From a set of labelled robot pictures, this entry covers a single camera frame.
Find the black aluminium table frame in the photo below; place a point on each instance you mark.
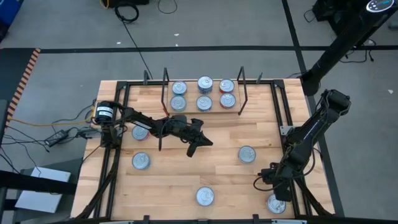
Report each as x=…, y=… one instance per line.
x=122, y=85

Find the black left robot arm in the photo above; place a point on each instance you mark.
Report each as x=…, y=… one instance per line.
x=140, y=119

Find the white bracket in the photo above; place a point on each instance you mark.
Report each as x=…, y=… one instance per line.
x=116, y=222
x=289, y=221

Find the black equipment box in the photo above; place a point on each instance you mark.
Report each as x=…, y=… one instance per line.
x=124, y=2

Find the black mat striped edge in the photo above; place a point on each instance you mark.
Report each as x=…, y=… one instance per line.
x=12, y=71

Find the wooden shelf black metal legs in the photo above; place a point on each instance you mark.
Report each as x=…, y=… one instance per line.
x=191, y=102

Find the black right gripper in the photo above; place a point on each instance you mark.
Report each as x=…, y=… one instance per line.
x=280, y=177

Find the white cardboard box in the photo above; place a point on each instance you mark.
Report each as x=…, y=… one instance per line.
x=37, y=202

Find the teal seafood can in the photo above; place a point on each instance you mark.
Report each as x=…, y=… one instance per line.
x=205, y=196
x=179, y=88
x=178, y=103
x=141, y=160

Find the blue plastic crate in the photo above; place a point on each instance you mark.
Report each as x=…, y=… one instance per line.
x=9, y=11

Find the black metal beam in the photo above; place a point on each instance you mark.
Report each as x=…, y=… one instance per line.
x=37, y=183

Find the black power adapter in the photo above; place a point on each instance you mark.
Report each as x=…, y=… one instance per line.
x=56, y=137

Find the black tower fan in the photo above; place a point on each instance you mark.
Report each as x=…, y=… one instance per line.
x=342, y=40

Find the black equipment case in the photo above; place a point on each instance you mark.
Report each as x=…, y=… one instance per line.
x=321, y=11

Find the red seafood can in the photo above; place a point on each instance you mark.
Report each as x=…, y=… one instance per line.
x=228, y=100
x=275, y=207
x=140, y=133
x=226, y=86

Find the silver mounting bracket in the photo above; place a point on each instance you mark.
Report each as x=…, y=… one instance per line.
x=285, y=129

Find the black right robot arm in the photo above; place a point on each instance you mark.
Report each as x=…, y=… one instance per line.
x=311, y=130

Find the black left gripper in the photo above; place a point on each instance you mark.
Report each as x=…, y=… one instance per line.
x=186, y=129

